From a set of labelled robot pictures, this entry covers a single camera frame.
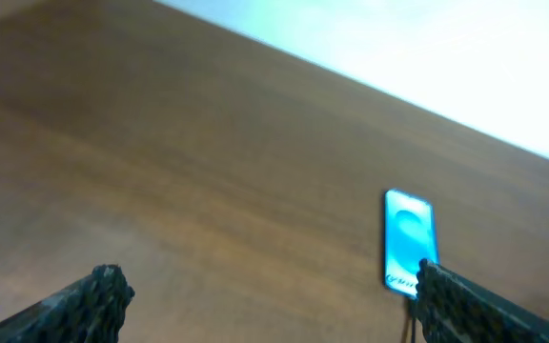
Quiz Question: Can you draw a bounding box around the black USB charging cable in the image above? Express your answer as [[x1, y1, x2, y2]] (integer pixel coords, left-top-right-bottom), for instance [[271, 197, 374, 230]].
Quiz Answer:
[[408, 299, 418, 343]]

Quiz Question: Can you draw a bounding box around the blue Galaxy smartphone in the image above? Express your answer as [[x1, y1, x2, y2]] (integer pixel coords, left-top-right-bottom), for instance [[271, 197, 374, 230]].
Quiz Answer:
[[384, 189, 439, 298]]

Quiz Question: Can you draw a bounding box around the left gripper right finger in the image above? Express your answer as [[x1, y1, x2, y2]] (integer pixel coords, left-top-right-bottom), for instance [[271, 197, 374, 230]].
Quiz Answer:
[[414, 259, 549, 343]]

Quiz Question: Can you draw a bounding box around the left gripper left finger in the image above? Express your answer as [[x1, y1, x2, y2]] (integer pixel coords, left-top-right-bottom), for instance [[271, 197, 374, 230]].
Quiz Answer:
[[0, 265, 134, 343]]

